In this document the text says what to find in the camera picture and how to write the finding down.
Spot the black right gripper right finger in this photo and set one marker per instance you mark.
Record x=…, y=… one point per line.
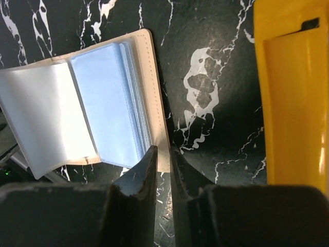
x=206, y=214

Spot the small yellow card bin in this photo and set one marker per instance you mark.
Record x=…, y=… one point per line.
x=291, y=45

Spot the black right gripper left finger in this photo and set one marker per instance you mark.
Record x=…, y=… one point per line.
x=121, y=213

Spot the beige leather card holder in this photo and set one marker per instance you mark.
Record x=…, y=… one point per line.
x=99, y=104

